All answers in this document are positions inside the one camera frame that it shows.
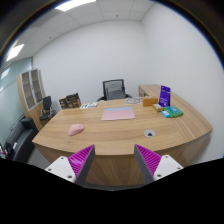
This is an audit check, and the green flat box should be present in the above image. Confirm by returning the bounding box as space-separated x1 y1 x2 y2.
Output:
164 106 183 118

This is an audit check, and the wooden shelf cabinet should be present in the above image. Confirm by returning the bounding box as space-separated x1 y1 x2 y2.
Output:
17 69 45 130

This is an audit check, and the pink computer mouse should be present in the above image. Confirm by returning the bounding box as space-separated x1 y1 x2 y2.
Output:
68 124 84 136

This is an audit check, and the blue small box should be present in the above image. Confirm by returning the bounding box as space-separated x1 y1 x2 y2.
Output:
161 111 171 118

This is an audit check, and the grey desk cable grommet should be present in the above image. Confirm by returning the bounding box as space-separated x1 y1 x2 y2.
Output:
144 129 155 137

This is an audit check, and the black leather sofa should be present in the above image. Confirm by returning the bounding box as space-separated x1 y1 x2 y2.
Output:
5 118 38 163

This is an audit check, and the black mesh office chair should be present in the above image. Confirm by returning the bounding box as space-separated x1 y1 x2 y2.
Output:
98 79 131 101

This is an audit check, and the purple standing sign card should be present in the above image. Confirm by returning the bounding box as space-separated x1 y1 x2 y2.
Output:
159 86 171 107

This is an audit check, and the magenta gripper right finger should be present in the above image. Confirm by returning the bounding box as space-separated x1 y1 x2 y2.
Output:
134 145 182 184

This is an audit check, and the round white coaster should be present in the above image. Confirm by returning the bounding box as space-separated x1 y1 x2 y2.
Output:
126 97 142 104

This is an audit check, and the ceiling light panel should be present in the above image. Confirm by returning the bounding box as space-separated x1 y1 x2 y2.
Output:
7 44 24 60
56 0 96 12

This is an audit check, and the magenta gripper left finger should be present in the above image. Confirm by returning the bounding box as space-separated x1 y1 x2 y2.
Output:
46 145 95 184

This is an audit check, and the white leaflet with pictures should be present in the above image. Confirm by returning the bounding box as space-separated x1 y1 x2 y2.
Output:
80 102 98 109

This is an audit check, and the orange cardboard box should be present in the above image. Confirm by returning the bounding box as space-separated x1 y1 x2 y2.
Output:
142 97 158 107

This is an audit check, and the dark brown organizer box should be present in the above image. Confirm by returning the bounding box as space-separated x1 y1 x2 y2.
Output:
59 93 81 109

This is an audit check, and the black side chair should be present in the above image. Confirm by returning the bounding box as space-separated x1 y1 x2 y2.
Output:
39 96 56 121

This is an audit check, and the beige small box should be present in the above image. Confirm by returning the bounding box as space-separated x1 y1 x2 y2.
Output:
152 104 163 112

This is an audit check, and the wooden office desk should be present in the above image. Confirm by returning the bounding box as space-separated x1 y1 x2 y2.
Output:
33 94 213 186

